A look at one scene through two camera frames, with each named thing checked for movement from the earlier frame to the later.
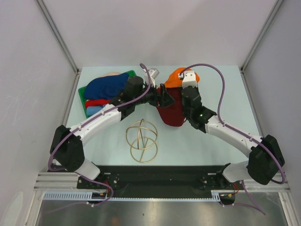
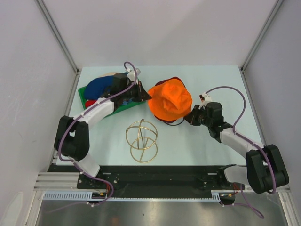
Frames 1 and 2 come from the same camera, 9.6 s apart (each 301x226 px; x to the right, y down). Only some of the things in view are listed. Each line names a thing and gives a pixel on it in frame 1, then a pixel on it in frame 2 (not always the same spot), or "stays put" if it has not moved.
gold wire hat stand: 141,135 stays put
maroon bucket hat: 172,115 → 179,80
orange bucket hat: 174,80 → 170,100
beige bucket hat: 110,74 stays put
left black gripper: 162,99 → 141,95
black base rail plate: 156,181 stays put
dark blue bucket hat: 106,87 stays put
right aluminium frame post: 271,16 stays put
